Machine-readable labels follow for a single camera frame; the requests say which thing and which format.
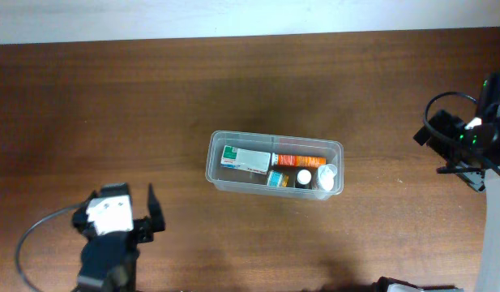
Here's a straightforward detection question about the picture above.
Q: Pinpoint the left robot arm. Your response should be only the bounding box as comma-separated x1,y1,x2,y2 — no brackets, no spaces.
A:
71,182,165,292

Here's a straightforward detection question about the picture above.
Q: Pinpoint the clear plastic container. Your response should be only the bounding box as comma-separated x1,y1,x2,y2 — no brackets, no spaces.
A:
205,131,344,200

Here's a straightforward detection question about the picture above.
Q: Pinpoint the white squeeze bottle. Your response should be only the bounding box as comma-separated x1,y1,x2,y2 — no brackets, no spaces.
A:
311,164,338,191

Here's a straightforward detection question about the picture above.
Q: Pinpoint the small blue-labelled gold-cap bottle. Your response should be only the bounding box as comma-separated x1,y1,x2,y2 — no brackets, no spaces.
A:
266,170,288,187

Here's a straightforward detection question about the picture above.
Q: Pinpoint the orange tablet tube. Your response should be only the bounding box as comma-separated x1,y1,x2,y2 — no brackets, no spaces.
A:
271,153,327,168

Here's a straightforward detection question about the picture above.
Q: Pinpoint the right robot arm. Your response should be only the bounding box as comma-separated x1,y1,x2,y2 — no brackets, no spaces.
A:
372,170,500,292

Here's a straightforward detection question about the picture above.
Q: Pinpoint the dark bottle white cap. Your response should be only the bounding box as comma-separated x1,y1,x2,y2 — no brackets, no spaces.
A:
294,169,312,189

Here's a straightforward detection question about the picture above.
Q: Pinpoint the white green medicine box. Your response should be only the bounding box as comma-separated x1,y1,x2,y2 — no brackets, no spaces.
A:
220,145,271,174

